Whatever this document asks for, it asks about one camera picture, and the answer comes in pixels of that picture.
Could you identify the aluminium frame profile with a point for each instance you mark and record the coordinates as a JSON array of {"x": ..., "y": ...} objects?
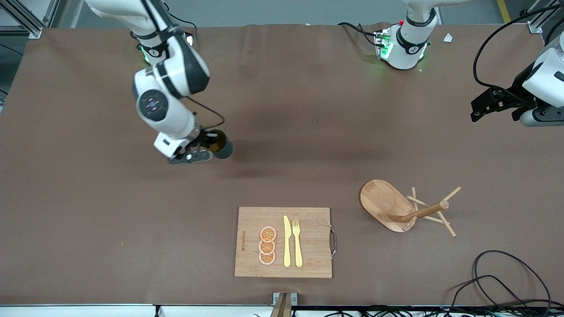
[
  {"x": 535, "y": 27},
  {"x": 35, "y": 33}
]

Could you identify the dark teal mug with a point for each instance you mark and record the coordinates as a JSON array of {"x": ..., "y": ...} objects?
[{"x": 224, "y": 149}]

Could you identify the metal table edge bracket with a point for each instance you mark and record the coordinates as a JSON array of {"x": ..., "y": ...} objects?
[{"x": 293, "y": 299}]

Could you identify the yellow plastic knife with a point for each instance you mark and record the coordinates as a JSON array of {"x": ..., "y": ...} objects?
[{"x": 287, "y": 246}]

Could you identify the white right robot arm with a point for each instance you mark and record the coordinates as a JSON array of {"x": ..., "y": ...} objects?
[{"x": 172, "y": 75}]

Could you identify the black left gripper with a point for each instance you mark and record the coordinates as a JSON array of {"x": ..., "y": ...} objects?
[{"x": 519, "y": 89}]

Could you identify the white paper scrap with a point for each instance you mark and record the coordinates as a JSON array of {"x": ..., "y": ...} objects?
[{"x": 448, "y": 38}]

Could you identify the wooden mug rack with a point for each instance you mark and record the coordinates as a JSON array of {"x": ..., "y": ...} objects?
[{"x": 383, "y": 211}]

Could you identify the bamboo cutting board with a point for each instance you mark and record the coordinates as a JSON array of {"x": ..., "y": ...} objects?
[{"x": 308, "y": 264}]

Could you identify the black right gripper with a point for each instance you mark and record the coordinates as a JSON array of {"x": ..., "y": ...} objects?
[{"x": 210, "y": 139}]

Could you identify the yellow plastic fork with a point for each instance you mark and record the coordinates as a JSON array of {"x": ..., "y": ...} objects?
[{"x": 298, "y": 251}]

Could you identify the orange slice toy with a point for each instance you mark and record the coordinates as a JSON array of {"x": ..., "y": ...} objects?
[
  {"x": 266, "y": 247},
  {"x": 267, "y": 259},
  {"x": 268, "y": 234}
]

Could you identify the brown table cover sheet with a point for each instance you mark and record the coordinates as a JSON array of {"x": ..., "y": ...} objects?
[{"x": 132, "y": 220}]

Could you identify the brown wooden post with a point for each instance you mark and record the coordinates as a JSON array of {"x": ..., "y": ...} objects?
[{"x": 282, "y": 308}]

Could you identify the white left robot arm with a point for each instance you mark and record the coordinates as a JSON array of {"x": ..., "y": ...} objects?
[{"x": 410, "y": 44}]

